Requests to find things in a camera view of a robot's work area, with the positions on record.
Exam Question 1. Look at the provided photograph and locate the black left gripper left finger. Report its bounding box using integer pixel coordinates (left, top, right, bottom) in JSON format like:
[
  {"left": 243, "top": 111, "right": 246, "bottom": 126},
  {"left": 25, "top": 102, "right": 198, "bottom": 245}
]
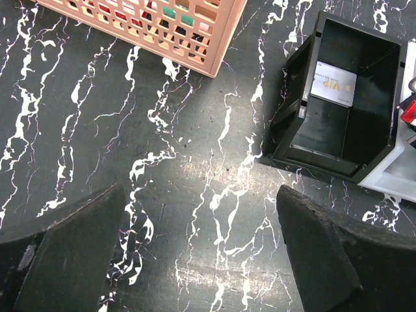
[{"left": 1, "top": 183, "right": 126, "bottom": 311}]

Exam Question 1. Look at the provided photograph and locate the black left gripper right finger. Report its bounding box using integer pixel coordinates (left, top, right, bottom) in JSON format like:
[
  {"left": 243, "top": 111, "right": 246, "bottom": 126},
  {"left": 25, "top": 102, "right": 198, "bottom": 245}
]
[{"left": 276, "top": 185, "right": 415, "bottom": 311}]

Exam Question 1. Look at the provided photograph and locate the card in left bin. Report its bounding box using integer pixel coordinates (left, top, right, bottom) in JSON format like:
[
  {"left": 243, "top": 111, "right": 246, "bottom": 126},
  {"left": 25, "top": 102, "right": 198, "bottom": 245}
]
[{"left": 310, "top": 61, "right": 357, "bottom": 108}]

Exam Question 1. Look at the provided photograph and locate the white middle bin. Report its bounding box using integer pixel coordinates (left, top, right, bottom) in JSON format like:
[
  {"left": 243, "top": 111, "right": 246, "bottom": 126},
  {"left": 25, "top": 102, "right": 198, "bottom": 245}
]
[{"left": 357, "top": 38, "right": 416, "bottom": 204}]

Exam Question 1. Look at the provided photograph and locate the black left bin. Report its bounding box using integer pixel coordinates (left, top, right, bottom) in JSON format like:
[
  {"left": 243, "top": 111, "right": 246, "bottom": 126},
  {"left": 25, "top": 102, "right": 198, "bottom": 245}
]
[{"left": 266, "top": 11, "right": 408, "bottom": 183}]

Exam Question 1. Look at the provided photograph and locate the orange plastic desk organizer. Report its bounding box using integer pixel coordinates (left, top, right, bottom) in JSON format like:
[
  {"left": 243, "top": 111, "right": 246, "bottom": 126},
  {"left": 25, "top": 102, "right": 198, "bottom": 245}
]
[{"left": 39, "top": 0, "right": 246, "bottom": 78}]

